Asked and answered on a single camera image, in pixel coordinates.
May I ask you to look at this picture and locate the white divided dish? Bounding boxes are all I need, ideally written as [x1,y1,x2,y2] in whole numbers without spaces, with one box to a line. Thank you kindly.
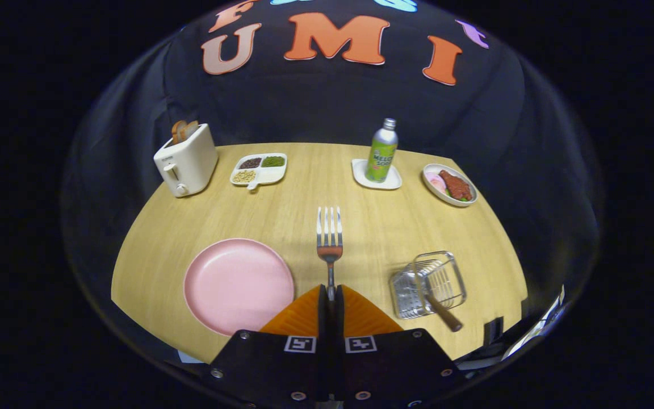
[230,153,288,191]

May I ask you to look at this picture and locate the metal perforated utensil basket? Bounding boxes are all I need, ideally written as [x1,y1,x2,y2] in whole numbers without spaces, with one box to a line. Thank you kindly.
[389,251,468,320]

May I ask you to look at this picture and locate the white toaster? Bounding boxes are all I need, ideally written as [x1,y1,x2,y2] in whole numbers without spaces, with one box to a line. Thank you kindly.
[153,123,219,198]

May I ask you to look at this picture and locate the green label metal bottle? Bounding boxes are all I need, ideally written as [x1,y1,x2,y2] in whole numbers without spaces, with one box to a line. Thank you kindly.
[365,118,399,183]

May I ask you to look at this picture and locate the white printed sheet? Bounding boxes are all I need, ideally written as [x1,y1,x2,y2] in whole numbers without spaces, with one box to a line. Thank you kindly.
[500,284,566,361]

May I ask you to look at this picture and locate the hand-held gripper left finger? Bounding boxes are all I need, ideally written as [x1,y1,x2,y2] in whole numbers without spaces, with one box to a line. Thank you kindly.
[208,285,328,405]

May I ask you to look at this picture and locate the white oval food plate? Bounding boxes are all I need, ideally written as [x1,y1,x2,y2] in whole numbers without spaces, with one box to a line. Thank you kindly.
[422,164,479,207]

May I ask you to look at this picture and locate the brown toast slices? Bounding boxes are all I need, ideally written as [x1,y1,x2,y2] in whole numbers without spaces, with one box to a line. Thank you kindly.
[171,120,199,144]

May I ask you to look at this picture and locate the silver spoon with wooden handle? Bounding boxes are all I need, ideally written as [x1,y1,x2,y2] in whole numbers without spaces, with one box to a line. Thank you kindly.
[422,287,464,333]

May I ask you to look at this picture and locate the silver fork with wooden handle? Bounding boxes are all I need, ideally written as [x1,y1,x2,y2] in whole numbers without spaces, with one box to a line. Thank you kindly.
[316,206,343,302]

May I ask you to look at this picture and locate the black table clamp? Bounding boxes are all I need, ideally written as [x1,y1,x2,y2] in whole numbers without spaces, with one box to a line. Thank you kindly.
[483,316,504,345]

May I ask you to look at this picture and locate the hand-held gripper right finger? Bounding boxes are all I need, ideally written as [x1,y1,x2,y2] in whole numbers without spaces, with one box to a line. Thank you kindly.
[336,285,464,404]

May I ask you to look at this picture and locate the white square coaster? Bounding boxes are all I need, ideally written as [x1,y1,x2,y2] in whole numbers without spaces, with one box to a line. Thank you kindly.
[351,158,403,190]

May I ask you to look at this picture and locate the red-brown meat piece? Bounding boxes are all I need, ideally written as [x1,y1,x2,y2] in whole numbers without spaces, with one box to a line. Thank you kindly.
[438,169,473,201]

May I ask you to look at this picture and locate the pink round plate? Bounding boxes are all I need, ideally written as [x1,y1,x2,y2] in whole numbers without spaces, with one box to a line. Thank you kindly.
[183,238,295,337]

